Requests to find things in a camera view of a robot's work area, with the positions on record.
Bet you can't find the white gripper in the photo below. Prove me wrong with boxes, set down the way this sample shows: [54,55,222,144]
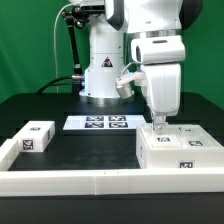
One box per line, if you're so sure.
[131,35,185,134]

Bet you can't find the white door panel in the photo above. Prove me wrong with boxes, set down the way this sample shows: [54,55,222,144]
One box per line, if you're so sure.
[176,125,221,148]
[141,125,182,148]

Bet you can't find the white cabinet body box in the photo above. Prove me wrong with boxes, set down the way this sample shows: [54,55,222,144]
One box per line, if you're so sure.
[136,123,224,169]

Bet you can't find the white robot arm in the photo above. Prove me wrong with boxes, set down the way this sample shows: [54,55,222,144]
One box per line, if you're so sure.
[69,0,203,133]

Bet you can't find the white cabinet top block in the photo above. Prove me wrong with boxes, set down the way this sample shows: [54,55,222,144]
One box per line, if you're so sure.
[14,121,55,152]

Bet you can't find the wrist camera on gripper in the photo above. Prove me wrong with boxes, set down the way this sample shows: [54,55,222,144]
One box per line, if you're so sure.
[115,72,145,99]

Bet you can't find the white U-shaped frame wall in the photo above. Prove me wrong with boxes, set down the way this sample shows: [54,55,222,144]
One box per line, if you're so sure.
[0,139,224,197]

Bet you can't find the white marker base plate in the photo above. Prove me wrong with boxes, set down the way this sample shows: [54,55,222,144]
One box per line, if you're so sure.
[63,115,145,130]

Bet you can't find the black cables at base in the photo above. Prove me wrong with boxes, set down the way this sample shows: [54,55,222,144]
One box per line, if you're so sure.
[35,74,85,95]

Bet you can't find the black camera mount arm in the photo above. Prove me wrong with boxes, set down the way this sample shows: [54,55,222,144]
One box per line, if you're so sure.
[61,4,112,91]

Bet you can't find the white cable on mount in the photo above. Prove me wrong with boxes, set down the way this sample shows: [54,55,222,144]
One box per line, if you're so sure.
[53,1,81,94]

